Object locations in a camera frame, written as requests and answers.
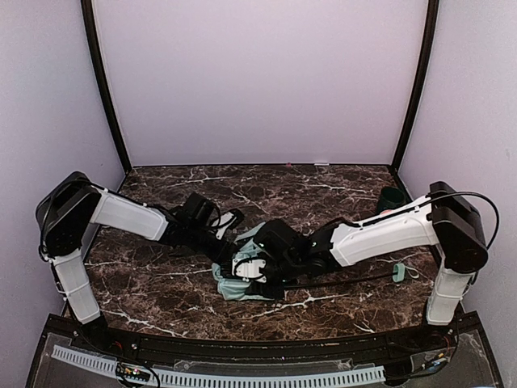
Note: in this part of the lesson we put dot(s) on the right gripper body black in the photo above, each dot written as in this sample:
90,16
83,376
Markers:
266,288

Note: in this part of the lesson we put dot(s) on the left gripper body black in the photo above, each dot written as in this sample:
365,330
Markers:
225,250

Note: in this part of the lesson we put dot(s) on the mint green folding umbrella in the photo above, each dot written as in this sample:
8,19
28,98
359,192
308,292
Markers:
232,288

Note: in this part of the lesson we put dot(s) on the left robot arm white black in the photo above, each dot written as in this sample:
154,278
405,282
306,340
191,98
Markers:
67,212

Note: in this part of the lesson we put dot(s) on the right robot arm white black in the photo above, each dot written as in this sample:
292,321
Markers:
442,218

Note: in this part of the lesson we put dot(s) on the dark green cup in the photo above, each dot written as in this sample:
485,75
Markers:
390,198

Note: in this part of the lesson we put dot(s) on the small green circuit board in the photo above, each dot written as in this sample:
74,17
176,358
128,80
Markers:
132,373

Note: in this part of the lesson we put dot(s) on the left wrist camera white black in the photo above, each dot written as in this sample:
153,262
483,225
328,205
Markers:
227,221

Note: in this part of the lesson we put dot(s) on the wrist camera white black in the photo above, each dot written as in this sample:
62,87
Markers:
227,221
249,269

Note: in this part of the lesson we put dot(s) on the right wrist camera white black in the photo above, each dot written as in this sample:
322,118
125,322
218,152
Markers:
249,269

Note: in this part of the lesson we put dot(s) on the grey slotted cable duct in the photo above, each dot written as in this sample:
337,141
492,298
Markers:
216,376

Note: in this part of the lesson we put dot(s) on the black front frame rail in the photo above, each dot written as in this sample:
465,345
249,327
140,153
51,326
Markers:
383,348

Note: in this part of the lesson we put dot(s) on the left black corner post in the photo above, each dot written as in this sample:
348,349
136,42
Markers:
93,42

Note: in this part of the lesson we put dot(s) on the black corner post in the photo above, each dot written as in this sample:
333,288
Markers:
93,42
418,84

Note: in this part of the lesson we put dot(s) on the right black corner post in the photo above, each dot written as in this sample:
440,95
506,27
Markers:
418,84

